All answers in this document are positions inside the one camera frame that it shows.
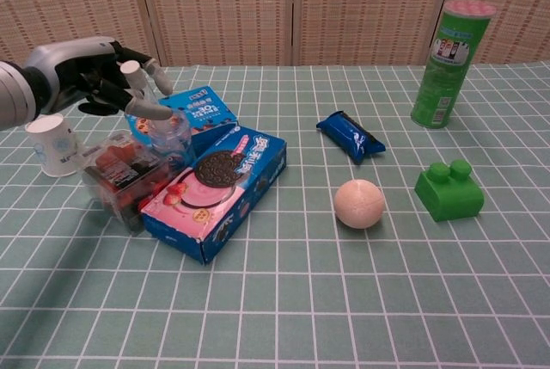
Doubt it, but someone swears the blue pink Oreo box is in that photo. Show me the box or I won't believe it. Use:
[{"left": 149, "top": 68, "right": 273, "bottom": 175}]
[{"left": 140, "top": 124, "right": 289, "bottom": 266}]

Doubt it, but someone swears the green chips can pink lid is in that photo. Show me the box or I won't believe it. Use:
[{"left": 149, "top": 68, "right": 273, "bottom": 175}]
[{"left": 408, "top": 0, "right": 498, "bottom": 131}]

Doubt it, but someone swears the clear glass cup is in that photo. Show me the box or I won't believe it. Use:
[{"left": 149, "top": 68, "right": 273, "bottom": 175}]
[{"left": 147, "top": 109, "right": 198, "bottom": 169}]

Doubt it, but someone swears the green toy brick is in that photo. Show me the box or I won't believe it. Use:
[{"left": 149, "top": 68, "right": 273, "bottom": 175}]
[{"left": 413, "top": 158, "right": 486, "bottom": 224}]

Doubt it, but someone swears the woven bamboo folding screen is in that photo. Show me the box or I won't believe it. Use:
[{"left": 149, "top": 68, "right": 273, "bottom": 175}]
[{"left": 0, "top": 0, "right": 550, "bottom": 69}]

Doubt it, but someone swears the blue chocolate chip cookie box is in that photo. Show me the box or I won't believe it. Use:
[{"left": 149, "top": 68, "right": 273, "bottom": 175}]
[{"left": 123, "top": 85, "right": 239, "bottom": 147}]

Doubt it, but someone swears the white paper cup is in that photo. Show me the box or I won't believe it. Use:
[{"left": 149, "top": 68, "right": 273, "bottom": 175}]
[{"left": 23, "top": 113, "right": 83, "bottom": 179}]

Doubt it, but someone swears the green grid tablecloth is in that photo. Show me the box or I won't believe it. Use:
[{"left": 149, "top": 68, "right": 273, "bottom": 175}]
[{"left": 0, "top": 60, "right": 550, "bottom": 369}]

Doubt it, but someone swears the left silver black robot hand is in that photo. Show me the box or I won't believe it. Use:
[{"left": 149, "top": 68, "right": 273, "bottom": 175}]
[{"left": 23, "top": 35, "right": 175, "bottom": 121}]

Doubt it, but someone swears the white ball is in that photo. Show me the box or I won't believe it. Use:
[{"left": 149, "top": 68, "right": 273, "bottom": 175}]
[{"left": 333, "top": 178, "right": 386, "bottom": 231}]

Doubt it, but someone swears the red black snack packet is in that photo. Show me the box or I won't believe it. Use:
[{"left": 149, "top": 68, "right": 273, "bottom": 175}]
[{"left": 81, "top": 129, "right": 182, "bottom": 237}]

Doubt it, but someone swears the blue Oreo snack pack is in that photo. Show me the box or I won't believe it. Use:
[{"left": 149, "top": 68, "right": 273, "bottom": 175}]
[{"left": 315, "top": 109, "right": 387, "bottom": 167}]

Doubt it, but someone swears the clear plastic bottle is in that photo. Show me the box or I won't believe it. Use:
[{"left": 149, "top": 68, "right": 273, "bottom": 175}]
[{"left": 119, "top": 60, "right": 174, "bottom": 138}]

